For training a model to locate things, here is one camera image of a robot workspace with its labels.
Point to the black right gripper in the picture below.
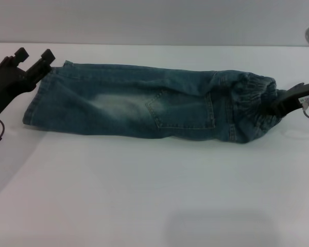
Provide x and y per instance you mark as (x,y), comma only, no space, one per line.
(301,95)

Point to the blue denim shorts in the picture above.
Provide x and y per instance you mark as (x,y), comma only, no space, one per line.
(123,103)

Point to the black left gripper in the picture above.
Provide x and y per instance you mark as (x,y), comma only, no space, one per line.
(7,92)

